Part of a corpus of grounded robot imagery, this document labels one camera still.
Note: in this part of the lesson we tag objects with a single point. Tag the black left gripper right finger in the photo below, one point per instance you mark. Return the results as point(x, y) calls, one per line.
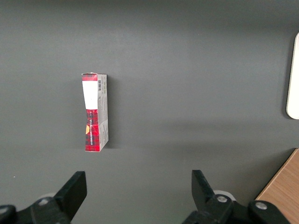
point(210, 210)

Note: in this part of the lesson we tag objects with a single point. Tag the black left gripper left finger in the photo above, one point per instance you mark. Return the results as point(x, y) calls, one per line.
point(63, 205)

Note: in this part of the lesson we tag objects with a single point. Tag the wooden drawer cabinet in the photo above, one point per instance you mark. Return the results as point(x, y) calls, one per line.
point(286, 184)

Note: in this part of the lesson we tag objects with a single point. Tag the red plaid carton box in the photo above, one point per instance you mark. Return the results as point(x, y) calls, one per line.
point(93, 130)

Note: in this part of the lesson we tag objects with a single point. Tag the beige plastic tray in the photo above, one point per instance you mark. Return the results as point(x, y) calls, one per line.
point(294, 88)

